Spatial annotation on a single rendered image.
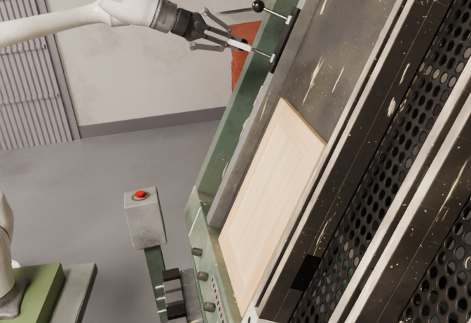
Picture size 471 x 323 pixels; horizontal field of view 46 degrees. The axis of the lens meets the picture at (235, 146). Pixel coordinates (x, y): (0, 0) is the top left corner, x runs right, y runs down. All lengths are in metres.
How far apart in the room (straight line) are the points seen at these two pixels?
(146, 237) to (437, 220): 1.32
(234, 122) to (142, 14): 0.58
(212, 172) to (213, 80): 3.18
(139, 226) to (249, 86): 0.62
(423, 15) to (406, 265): 0.45
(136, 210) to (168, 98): 3.30
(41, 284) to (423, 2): 1.41
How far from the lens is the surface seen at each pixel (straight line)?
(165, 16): 1.56
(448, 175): 0.84
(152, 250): 2.08
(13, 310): 1.82
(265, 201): 1.47
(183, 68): 5.10
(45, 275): 1.95
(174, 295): 1.76
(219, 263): 1.62
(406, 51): 1.06
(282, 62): 1.65
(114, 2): 1.54
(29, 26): 1.60
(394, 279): 0.89
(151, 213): 1.96
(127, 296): 3.12
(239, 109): 1.91
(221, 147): 1.95
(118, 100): 5.25
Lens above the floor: 1.83
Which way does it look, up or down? 23 degrees down
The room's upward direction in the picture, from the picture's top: 8 degrees counter-clockwise
